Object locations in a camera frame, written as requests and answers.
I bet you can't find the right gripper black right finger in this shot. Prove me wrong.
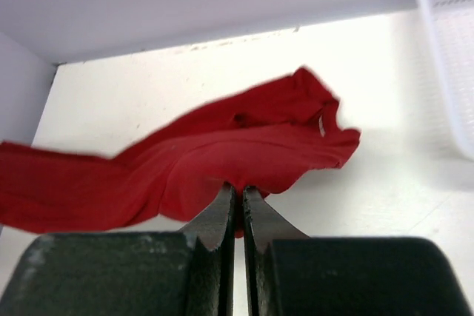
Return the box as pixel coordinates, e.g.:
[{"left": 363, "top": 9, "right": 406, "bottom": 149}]
[{"left": 242, "top": 187, "right": 472, "bottom": 315}]

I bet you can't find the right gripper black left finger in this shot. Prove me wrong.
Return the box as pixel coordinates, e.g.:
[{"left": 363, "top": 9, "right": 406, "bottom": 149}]
[{"left": 1, "top": 184, "right": 236, "bottom": 316}]

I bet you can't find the red t-shirt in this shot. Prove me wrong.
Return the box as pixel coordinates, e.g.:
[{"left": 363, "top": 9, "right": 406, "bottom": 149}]
[{"left": 1, "top": 67, "right": 360, "bottom": 234}]

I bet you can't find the white perforated plastic basket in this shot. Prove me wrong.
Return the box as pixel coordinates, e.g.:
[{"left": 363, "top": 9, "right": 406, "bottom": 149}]
[{"left": 416, "top": 0, "right": 473, "bottom": 160}]

